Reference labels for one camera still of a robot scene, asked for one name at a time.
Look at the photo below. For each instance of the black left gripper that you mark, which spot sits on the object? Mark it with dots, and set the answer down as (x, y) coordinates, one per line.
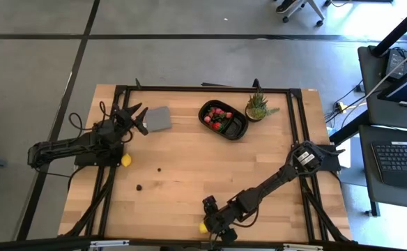
(122, 119)

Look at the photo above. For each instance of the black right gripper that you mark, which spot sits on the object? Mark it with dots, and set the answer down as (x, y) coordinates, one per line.
(224, 223)

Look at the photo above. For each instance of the yellow lemon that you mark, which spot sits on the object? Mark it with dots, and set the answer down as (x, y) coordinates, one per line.
(203, 228)
(126, 160)

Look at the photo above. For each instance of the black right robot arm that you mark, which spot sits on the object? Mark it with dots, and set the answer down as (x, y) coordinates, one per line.
(269, 181)

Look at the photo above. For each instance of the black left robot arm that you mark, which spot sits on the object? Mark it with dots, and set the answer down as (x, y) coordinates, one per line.
(60, 148)

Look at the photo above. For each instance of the black plastic tupperware container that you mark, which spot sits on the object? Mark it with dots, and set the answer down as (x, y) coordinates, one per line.
(236, 129)

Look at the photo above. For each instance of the potted succulent plant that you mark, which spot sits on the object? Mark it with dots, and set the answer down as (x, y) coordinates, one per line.
(257, 109)

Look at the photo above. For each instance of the black desk with keyboard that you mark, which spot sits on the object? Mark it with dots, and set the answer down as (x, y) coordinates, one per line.
(370, 181)

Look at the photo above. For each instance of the yellow power plug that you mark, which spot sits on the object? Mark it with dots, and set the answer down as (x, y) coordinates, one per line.
(341, 106)

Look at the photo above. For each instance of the black computer keyboard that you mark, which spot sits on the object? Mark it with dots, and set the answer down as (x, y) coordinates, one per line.
(398, 164)

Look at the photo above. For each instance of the black desk with box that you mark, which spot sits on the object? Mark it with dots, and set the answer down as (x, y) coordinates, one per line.
(377, 111)

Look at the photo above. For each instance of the grey mesh office chair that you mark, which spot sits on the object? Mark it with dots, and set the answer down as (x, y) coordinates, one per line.
(315, 9)

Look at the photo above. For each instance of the black power adapter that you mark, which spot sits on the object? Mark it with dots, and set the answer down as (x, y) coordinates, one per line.
(396, 64)

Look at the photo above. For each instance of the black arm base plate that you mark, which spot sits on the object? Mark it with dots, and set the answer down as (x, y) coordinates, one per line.
(85, 161)
(330, 164)

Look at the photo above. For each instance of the black aluminium table frame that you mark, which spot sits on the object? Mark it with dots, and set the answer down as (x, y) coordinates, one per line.
(207, 89)

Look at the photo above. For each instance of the silver metal bracket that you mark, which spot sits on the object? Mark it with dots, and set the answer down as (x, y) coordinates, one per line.
(109, 243)
(302, 247)

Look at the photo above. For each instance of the black frame pole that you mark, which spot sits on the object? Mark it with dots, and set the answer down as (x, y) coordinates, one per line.
(398, 29)

